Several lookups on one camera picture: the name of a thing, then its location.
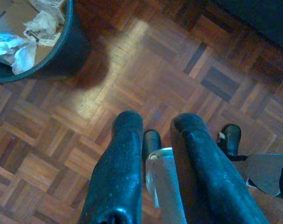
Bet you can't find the black robot right foot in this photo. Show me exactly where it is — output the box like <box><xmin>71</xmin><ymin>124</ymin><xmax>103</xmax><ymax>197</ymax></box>
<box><xmin>217</xmin><ymin>124</ymin><xmax>241</xmax><ymax>157</ymax></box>

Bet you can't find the black robot left foot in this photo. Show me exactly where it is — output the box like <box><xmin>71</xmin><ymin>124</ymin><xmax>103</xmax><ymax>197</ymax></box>
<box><xmin>143</xmin><ymin>130</ymin><xmax>162</xmax><ymax>161</ymax></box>

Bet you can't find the silver robot left leg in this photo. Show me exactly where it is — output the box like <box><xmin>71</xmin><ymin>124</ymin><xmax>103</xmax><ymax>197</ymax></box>
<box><xmin>145</xmin><ymin>147</ymin><xmax>188</xmax><ymax>224</ymax></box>

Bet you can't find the crumpled white paper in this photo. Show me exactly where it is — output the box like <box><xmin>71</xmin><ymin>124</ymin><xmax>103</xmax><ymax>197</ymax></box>
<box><xmin>23</xmin><ymin>10</ymin><xmax>65</xmax><ymax>35</ymax></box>
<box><xmin>0</xmin><ymin>20</ymin><xmax>37</xmax><ymax>75</ymax></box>
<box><xmin>29</xmin><ymin>0</ymin><xmax>65</xmax><ymax>13</ymax></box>

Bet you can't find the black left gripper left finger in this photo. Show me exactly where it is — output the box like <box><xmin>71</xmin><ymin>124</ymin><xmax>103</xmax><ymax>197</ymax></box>
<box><xmin>78</xmin><ymin>111</ymin><xmax>144</xmax><ymax>224</ymax></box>

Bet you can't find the dark bed frame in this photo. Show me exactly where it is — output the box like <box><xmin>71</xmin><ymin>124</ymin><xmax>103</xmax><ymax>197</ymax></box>
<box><xmin>209</xmin><ymin>0</ymin><xmax>283</xmax><ymax>51</ymax></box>

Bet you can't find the silver robot right leg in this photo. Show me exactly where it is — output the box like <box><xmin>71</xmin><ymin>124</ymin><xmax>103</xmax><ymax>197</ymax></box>
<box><xmin>232</xmin><ymin>154</ymin><xmax>283</xmax><ymax>201</ymax></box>

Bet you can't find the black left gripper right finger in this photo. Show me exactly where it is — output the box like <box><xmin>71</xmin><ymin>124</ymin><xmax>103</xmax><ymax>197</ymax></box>
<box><xmin>170</xmin><ymin>112</ymin><xmax>270</xmax><ymax>224</ymax></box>

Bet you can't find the silver robot leg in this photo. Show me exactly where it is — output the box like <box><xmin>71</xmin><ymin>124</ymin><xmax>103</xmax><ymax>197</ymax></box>
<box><xmin>145</xmin><ymin>147</ymin><xmax>188</xmax><ymax>224</ymax></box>
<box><xmin>232</xmin><ymin>154</ymin><xmax>283</xmax><ymax>201</ymax></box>

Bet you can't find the black robot foot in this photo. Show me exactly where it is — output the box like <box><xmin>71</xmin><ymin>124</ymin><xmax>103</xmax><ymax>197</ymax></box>
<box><xmin>217</xmin><ymin>124</ymin><xmax>241</xmax><ymax>157</ymax></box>
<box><xmin>143</xmin><ymin>130</ymin><xmax>162</xmax><ymax>161</ymax></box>

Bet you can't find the dark round waste bin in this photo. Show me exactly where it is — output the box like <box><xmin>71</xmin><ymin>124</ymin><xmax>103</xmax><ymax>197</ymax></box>
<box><xmin>0</xmin><ymin>0</ymin><xmax>90</xmax><ymax>85</ymax></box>

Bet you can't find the brown cardboard sheet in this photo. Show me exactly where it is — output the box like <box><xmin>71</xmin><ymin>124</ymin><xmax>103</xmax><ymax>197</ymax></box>
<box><xmin>0</xmin><ymin>0</ymin><xmax>64</xmax><ymax>70</ymax></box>

